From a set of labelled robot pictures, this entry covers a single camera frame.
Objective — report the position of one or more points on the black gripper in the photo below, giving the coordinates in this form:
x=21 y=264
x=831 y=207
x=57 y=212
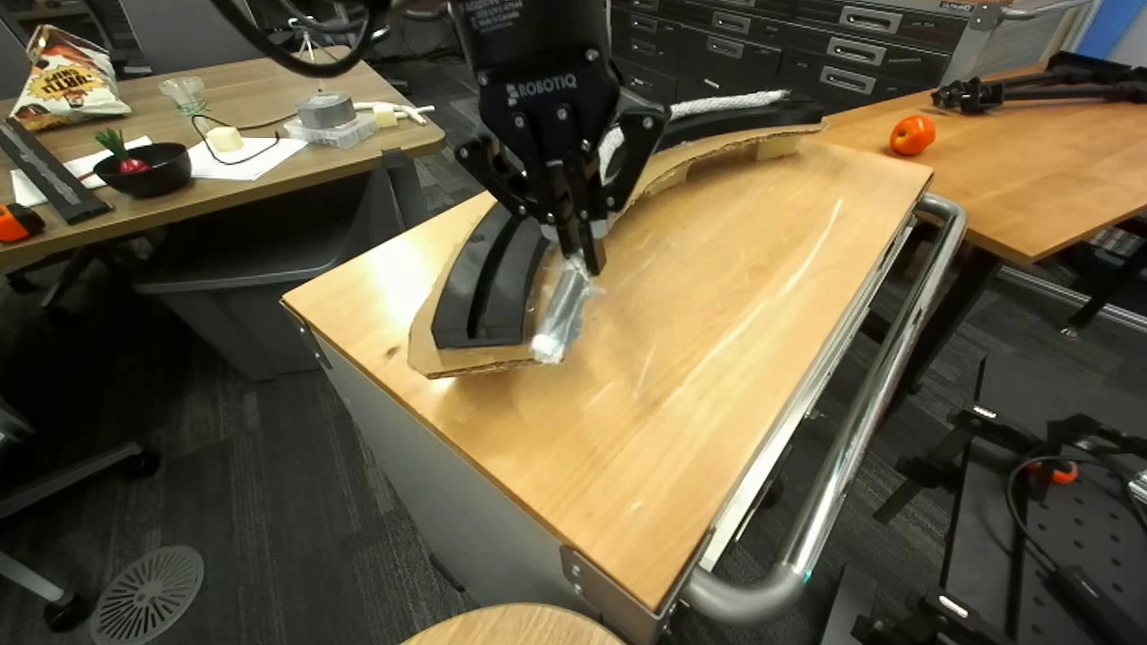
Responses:
x=542 y=102

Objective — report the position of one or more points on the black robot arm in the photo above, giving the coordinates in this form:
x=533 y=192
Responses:
x=525 y=22

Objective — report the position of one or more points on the orange round object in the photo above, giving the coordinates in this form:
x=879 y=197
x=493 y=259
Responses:
x=11 y=228

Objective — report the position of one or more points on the black curved channel track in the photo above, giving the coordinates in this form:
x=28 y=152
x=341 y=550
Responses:
x=479 y=289

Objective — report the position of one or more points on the white plastic connector piece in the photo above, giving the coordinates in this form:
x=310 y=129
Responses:
x=388 y=114

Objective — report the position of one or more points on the dark drawer cabinet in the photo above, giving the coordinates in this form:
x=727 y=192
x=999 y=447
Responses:
x=765 y=48

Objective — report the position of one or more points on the grey round tape roll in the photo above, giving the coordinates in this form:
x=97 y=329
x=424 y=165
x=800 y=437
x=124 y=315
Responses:
x=323 y=114

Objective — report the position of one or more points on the small white mini tripod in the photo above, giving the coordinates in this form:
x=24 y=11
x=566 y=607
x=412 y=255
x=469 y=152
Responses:
x=310 y=38

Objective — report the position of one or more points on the white paper sheet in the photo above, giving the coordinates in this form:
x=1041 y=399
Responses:
x=269 y=161
x=24 y=192

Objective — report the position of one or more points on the wooden desk with clutter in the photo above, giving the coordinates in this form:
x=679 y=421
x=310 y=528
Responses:
x=263 y=102

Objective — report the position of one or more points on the white cart cabinet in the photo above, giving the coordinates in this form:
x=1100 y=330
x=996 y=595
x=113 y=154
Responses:
x=443 y=479

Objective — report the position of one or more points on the small orange fruit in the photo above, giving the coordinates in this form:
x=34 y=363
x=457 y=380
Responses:
x=913 y=134

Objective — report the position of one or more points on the clear plastic bag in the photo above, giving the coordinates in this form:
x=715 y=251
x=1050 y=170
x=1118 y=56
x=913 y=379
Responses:
x=185 y=96

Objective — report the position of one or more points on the black bowl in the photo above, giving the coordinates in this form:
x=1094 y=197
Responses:
x=163 y=178

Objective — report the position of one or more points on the black folded tripod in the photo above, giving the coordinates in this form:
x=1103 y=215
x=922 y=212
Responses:
x=979 y=96

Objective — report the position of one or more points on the red toy with green leaves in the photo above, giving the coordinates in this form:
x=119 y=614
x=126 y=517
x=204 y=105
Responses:
x=136 y=165

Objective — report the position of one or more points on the round wooden stool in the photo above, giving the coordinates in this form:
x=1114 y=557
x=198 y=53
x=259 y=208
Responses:
x=514 y=628

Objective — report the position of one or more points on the grey plastic bin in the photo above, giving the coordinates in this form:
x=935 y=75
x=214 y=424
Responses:
x=1015 y=38

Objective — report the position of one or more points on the wooden desk with tripod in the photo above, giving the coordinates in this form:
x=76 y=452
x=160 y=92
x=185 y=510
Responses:
x=1053 y=180

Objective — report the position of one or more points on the yellow chip bag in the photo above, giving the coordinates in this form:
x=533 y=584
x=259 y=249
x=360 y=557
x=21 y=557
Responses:
x=68 y=86

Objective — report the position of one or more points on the long black flat bar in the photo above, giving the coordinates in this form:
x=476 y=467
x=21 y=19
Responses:
x=50 y=178

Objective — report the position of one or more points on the orange black clamp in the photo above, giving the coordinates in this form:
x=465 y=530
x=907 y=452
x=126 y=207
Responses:
x=1063 y=473

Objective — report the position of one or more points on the grey office chair base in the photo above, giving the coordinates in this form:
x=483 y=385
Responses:
x=73 y=470

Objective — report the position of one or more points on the round perforated floor disc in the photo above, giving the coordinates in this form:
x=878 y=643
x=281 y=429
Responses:
x=146 y=593

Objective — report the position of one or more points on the black perforated optical table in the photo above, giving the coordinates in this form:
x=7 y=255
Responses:
x=1076 y=538

